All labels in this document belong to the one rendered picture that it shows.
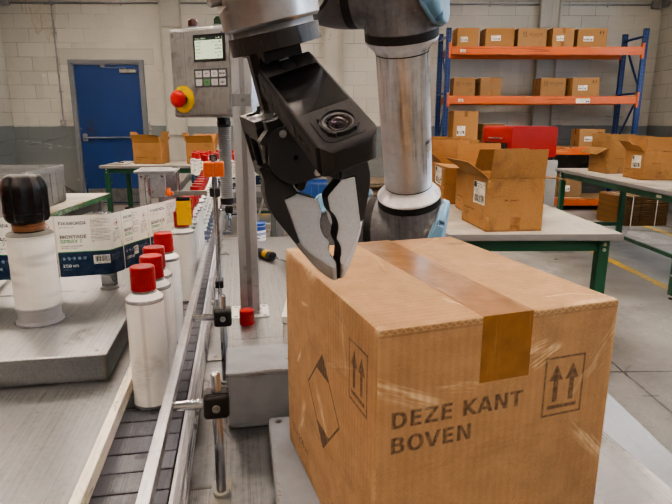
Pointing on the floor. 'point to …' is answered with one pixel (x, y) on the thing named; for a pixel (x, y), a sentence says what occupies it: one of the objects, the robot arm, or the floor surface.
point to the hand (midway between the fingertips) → (337, 268)
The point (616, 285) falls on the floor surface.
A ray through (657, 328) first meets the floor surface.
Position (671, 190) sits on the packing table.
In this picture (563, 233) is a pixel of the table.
